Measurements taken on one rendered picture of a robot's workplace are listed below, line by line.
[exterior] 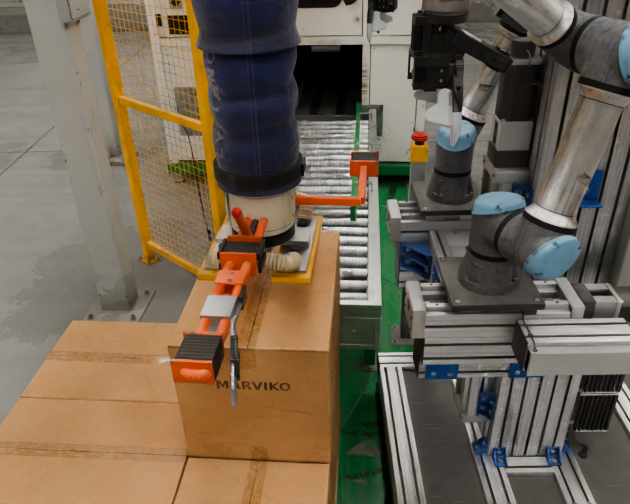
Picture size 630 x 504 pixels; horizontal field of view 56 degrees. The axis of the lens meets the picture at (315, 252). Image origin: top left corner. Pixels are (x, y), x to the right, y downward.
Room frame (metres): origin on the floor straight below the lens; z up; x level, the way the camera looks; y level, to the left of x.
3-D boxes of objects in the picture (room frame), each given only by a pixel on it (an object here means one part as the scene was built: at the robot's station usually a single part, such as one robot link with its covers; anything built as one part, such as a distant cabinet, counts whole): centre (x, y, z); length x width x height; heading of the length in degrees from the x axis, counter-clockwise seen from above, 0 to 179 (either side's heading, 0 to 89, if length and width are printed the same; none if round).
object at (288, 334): (1.43, 0.14, 0.74); 0.60 x 0.40 x 0.40; 175
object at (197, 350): (0.83, 0.21, 1.18); 0.08 x 0.07 x 0.05; 173
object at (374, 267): (2.93, -0.32, 0.50); 2.31 x 0.05 x 0.19; 175
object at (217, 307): (0.96, 0.19, 1.17); 0.07 x 0.07 x 0.04; 83
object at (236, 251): (1.17, 0.17, 1.18); 0.10 x 0.08 x 0.06; 83
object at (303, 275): (1.41, 0.04, 1.08); 0.34 x 0.10 x 0.05; 173
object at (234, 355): (0.88, 0.14, 1.18); 0.31 x 0.03 x 0.05; 6
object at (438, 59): (1.01, -0.21, 1.66); 0.09 x 0.08 x 0.12; 89
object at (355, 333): (1.79, 0.11, 0.47); 0.70 x 0.03 x 0.15; 85
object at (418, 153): (2.32, -0.44, 0.50); 0.07 x 0.07 x 1.00; 85
